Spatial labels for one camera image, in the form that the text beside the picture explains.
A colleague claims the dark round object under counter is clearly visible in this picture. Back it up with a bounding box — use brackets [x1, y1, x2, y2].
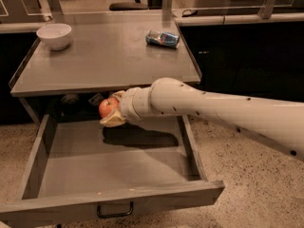
[60, 94, 80, 105]

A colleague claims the red apple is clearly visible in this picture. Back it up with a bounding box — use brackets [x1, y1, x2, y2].
[99, 97, 119, 118]

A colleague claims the blue silver drink can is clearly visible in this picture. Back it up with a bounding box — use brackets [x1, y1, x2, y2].
[145, 30, 180, 49]

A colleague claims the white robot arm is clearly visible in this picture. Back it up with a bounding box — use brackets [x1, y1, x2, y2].
[100, 78, 304, 162]

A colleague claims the open grey top drawer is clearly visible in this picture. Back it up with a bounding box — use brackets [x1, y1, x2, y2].
[0, 113, 224, 228]

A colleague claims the grey counter cabinet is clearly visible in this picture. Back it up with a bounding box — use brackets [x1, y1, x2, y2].
[10, 9, 201, 124]

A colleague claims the white label card left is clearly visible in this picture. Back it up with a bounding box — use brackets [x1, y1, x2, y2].
[88, 93, 105, 106]

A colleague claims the black drawer handle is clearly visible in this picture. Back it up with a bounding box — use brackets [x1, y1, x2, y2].
[96, 201, 134, 219]

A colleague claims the white ceramic bowl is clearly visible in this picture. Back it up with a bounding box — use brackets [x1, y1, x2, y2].
[36, 23, 72, 50]

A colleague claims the black office chair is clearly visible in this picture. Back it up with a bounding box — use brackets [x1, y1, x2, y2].
[109, 0, 148, 11]

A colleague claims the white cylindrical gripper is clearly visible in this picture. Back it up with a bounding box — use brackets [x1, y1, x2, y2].
[100, 87, 151, 127]

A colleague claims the black cable on ledge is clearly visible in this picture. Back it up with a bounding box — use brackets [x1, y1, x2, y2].
[181, 8, 200, 17]

